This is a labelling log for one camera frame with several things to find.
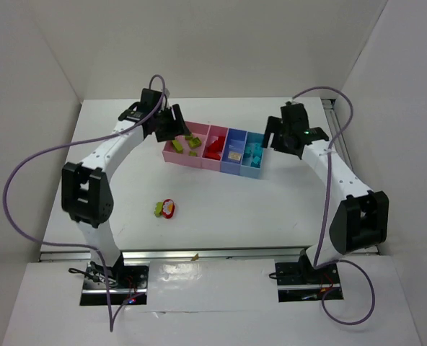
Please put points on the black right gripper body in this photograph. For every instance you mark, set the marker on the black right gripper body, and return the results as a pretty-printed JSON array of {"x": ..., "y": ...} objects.
[{"x": 280, "y": 135}]

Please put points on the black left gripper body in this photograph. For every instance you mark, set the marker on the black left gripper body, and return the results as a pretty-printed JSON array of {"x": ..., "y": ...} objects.
[{"x": 169, "y": 125}]

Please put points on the green lego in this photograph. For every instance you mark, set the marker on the green lego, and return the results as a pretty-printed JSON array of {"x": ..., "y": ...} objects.
[
  {"x": 158, "y": 209},
  {"x": 194, "y": 143}
]

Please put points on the green lego brick from stack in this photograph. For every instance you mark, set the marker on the green lego brick from stack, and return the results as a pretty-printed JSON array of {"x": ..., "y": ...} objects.
[{"x": 177, "y": 146}]

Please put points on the red lego brick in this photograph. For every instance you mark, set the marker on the red lego brick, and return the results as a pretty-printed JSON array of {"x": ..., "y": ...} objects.
[{"x": 215, "y": 149}]

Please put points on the white tan lego plate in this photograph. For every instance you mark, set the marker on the white tan lego plate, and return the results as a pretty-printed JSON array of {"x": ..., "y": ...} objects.
[{"x": 234, "y": 156}]

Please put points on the red white flower lego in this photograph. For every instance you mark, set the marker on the red white flower lego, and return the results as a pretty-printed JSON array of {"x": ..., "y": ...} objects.
[{"x": 168, "y": 208}]

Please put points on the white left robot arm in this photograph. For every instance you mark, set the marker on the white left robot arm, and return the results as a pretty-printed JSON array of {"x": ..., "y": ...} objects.
[{"x": 85, "y": 186}]

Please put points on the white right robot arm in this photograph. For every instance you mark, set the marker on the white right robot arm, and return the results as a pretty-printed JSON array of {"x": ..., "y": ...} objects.
[{"x": 317, "y": 156}]

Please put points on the teal legos in container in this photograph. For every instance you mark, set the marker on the teal legos in container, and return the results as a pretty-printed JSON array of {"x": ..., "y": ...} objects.
[{"x": 253, "y": 155}]

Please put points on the pink large container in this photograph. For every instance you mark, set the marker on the pink large container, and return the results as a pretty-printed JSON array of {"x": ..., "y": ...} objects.
[{"x": 170, "y": 156}]

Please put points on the pink small container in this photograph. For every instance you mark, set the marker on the pink small container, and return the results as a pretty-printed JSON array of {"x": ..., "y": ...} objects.
[{"x": 213, "y": 133}]

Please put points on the blue purple container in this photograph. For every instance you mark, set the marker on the blue purple container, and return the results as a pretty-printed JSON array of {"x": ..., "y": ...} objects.
[{"x": 235, "y": 141}]

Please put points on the aluminium rail right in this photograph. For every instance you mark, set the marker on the aluminium rail right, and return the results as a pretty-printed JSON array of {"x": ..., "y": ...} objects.
[{"x": 338, "y": 122}]

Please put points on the aluminium rail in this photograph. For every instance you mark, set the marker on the aluminium rail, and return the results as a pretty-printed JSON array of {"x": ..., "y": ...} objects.
[
  {"x": 180, "y": 254},
  {"x": 338, "y": 122}
]

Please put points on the aluminium rail front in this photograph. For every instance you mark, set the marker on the aluminium rail front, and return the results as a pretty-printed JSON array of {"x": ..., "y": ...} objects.
[{"x": 180, "y": 254}]

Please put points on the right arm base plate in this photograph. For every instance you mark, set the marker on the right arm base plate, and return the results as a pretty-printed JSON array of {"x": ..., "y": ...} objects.
[{"x": 296, "y": 285}]

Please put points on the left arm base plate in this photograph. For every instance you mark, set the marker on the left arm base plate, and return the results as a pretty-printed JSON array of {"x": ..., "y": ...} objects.
[{"x": 132, "y": 282}]

